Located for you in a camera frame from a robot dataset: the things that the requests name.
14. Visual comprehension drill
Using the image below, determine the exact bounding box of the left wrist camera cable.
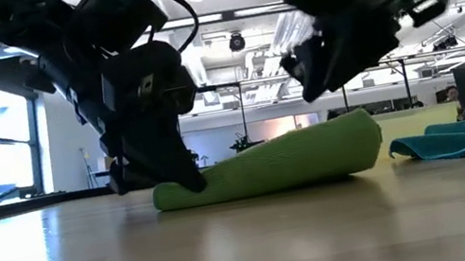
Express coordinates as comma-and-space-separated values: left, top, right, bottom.
140, 0, 205, 60

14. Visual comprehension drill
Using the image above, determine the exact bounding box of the black table frame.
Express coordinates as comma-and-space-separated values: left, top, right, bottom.
0, 182, 118, 217

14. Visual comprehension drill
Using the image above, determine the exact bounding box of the cardboard box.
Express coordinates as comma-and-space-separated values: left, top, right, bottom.
95, 155, 114, 173

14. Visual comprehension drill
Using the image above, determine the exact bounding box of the person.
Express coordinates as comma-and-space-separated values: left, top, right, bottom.
442, 84, 462, 104

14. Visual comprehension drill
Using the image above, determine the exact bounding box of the background black rig frame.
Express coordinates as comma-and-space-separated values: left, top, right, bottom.
196, 79, 251, 148
336, 54, 415, 121

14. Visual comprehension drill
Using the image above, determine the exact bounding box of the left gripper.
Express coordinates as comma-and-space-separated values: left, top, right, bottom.
73, 0, 215, 209

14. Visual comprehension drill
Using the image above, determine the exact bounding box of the green microfiber towel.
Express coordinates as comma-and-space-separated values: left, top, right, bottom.
142, 104, 389, 216

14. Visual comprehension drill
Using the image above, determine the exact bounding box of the black ceiling speaker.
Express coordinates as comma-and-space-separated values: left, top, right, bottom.
226, 30, 248, 53

